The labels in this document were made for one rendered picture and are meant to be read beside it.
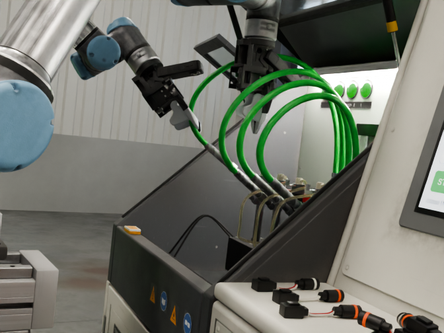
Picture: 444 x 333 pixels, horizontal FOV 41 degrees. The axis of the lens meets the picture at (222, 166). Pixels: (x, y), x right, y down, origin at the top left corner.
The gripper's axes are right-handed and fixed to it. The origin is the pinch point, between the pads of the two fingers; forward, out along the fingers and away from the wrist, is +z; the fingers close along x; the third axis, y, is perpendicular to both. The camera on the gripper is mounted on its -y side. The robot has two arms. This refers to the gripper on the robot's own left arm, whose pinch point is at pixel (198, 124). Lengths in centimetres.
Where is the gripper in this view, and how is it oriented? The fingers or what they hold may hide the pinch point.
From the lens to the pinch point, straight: 146.8
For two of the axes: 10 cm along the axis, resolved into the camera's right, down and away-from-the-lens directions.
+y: -8.1, 5.8, 0.3
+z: 5.6, 7.9, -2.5
